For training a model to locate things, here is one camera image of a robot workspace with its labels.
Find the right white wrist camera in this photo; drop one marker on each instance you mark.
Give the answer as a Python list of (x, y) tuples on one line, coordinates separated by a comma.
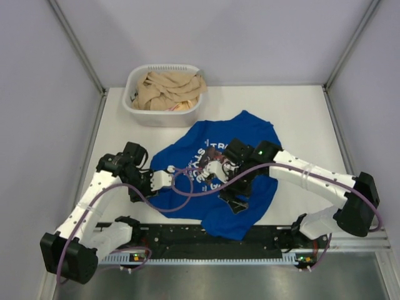
[(214, 169)]

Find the slotted cable duct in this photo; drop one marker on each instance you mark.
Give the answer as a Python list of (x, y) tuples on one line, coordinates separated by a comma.
[(132, 259)]

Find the beige t-shirt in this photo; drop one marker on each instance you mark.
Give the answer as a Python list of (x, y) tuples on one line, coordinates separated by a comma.
[(168, 91)]

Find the white plastic laundry basket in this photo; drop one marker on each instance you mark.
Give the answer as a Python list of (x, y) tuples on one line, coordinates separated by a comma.
[(172, 119)]

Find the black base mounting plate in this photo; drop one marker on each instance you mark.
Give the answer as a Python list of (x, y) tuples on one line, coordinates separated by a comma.
[(190, 241)]

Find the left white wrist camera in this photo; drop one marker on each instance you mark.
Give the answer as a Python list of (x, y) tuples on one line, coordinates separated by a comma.
[(160, 179)]

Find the aluminium frame rail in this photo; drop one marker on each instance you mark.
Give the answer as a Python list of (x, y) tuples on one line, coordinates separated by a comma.
[(359, 244)]

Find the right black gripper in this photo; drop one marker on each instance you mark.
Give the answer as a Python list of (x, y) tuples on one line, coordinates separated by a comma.
[(229, 194)]

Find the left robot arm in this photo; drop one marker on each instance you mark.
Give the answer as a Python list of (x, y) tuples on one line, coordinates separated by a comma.
[(74, 250)]

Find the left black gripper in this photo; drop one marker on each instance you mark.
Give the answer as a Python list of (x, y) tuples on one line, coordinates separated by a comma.
[(136, 195)]

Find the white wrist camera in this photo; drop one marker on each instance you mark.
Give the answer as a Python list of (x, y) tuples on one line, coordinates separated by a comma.
[(214, 169), (160, 179)]

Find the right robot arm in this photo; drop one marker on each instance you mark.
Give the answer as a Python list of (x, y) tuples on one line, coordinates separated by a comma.
[(354, 199)]

